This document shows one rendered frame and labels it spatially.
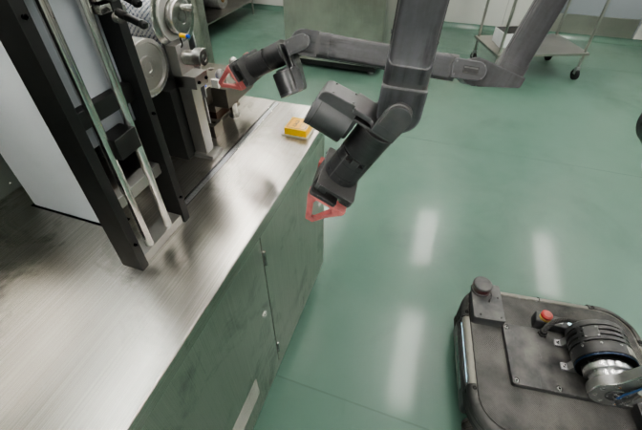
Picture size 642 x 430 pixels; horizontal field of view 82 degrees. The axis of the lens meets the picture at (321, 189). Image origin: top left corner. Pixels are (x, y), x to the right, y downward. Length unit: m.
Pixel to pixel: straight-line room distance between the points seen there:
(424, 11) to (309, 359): 1.42
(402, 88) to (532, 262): 1.79
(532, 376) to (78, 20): 1.49
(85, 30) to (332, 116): 0.39
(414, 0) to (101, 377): 0.69
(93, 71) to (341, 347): 1.35
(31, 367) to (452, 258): 1.73
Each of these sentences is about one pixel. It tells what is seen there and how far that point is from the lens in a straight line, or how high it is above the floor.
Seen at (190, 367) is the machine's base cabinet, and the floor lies 0.77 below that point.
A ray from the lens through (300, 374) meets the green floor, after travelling 1.63.
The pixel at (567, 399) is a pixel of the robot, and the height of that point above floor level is 0.24.
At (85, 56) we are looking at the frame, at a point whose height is 1.29.
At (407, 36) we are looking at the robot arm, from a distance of 0.47.
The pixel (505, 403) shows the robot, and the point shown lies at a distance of 1.45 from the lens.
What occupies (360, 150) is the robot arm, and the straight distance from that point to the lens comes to 0.54.
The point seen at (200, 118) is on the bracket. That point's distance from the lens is 1.02.
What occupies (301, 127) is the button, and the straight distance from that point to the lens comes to 1.12.
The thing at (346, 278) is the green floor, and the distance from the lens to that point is 1.86.
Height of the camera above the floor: 1.50
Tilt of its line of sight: 40 degrees down
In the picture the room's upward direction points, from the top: straight up
